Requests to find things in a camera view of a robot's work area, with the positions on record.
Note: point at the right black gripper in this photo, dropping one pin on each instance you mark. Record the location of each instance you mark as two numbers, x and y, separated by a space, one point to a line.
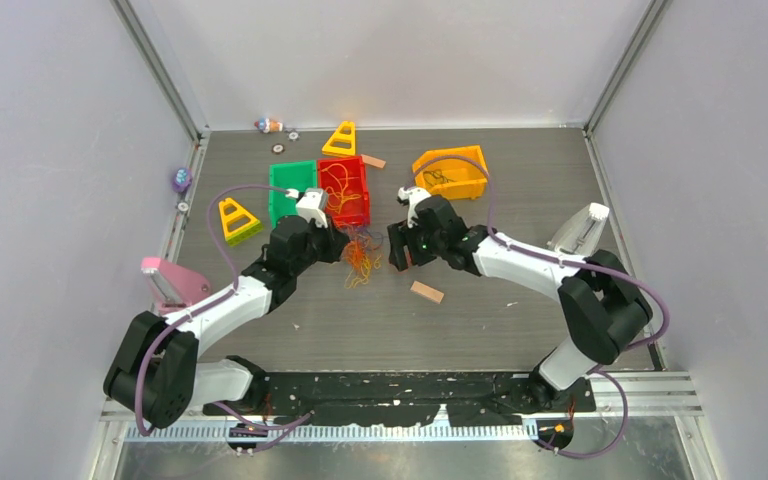
400 234

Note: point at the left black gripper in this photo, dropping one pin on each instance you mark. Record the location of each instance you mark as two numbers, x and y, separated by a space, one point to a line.
332 241

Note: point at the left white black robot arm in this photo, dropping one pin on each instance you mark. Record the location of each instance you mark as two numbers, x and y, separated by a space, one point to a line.
156 372

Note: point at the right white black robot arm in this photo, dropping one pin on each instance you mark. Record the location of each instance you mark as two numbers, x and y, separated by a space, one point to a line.
604 310

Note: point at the tan wooden block near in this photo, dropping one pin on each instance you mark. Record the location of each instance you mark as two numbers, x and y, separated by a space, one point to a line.
427 292

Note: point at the tan wooden block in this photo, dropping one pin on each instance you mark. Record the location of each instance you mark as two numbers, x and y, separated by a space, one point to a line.
373 161
427 292

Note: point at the yellow triangle block near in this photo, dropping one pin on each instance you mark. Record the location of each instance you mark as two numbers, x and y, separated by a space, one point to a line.
238 224

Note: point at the yellow triangle block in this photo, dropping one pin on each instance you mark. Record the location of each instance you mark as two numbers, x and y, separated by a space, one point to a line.
342 142
238 224

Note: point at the green plastic bin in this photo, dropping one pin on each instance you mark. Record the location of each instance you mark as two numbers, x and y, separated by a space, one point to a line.
295 175

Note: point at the red plastic bin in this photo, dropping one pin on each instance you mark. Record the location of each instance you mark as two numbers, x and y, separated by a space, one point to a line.
345 182

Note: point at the tan wooden block far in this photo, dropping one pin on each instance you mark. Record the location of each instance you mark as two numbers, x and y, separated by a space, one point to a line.
373 161

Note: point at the orange plastic bin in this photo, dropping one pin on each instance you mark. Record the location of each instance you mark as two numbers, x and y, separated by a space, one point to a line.
454 173

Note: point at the yellow triangle block far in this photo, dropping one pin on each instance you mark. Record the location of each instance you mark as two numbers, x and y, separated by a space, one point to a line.
342 142

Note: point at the small toy figurine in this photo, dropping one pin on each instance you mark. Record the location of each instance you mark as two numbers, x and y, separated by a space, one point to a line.
268 125

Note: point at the pink gripper stand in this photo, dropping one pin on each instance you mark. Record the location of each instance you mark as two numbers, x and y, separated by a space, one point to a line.
173 287

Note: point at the purple toy block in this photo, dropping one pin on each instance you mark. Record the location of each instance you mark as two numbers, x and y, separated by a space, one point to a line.
182 180

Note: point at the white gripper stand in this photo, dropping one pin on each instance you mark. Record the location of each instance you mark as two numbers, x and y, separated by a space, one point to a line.
580 234

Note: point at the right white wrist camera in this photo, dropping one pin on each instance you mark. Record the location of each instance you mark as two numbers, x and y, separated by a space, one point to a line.
411 197

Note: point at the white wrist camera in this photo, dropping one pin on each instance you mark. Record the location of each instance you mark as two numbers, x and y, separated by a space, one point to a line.
411 197
310 205

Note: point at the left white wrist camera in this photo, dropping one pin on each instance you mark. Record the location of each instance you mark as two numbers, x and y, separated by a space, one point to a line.
310 205

